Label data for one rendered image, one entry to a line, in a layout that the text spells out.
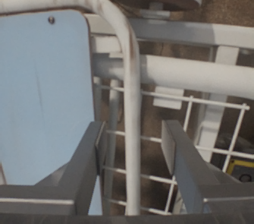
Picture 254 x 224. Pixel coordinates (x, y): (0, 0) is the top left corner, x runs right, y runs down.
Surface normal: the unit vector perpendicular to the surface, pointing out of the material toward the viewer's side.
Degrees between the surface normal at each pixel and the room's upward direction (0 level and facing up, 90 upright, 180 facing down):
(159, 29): 0
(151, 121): 0
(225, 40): 0
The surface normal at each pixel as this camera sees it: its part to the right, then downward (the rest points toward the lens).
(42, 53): -0.19, 0.26
